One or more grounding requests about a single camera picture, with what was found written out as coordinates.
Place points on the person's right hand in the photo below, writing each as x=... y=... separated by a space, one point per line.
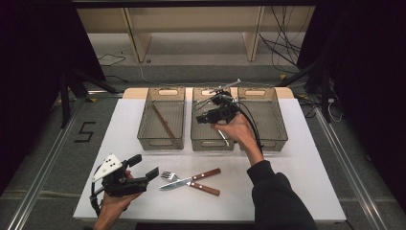
x=241 y=132

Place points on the grey transparent plastic bin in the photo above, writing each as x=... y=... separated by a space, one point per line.
x=159 y=127
x=271 y=121
x=201 y=134

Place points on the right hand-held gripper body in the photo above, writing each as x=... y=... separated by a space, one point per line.
x=223 y=111

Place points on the light wooden desk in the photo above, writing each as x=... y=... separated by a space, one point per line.
x=140 y=41

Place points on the black metal stand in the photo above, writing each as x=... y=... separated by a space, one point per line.
x=65 y=102
x=325 y=96

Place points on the person's left hand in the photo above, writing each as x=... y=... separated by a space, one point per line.
x=114 y=204

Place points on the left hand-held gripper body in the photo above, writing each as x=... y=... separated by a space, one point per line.
x=119 y=187

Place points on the white table sheet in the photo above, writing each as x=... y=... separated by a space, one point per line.
x=303 y=143

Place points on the black curtain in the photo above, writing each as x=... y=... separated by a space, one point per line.
x=32 y=64
x=367 y=80

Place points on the metal spoon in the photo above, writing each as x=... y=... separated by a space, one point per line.
x=224 y=138

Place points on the metal floor rail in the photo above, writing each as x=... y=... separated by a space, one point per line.
x=41 y=179
x=351 y=169

